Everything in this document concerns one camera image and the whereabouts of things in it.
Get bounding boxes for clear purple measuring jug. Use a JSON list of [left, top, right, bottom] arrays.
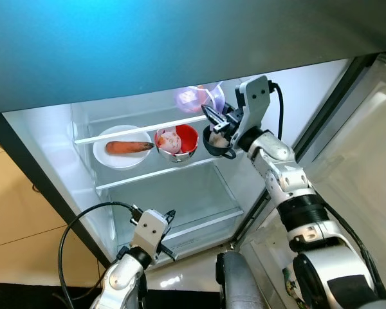
[[174, 82, 228, 118]]

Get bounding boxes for grey fridge door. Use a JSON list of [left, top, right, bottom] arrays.
[[235, 51, 386, 309]]

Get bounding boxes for fridge glass shelf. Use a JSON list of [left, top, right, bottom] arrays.
[[73, 113, 211, 146]]

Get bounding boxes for grey fridge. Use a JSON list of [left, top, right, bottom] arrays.
[[0, 0, 386, 309]]

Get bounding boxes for dark blue mug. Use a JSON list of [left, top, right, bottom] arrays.
[[202, 126, 240, 160]]

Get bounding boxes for red steel bowl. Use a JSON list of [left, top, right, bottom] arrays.
[[154, 123, 200, 163]]

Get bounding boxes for pink white food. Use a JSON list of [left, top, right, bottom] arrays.
[[157, 128, 185, 155]]

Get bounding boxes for clear crisper drawer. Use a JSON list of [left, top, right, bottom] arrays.
[[95, 158, 246, 253]]

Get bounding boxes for orange carrot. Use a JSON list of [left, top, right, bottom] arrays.
[[105, 140, 154, 156]]

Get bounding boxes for white plate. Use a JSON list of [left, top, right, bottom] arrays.
[[92, 124, 154, 170]]

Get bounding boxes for grey robot right leg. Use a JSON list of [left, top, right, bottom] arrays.
[[216, 250, 271, 309]]

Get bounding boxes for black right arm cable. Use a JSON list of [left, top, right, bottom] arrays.
[[266, 82, 381, 303]]

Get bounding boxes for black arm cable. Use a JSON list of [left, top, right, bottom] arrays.
[[57, 201, 143, 304], [266, 82, 381, 303]]

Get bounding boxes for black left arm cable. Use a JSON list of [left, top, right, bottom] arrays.
[[57, 201, 143, 304]]

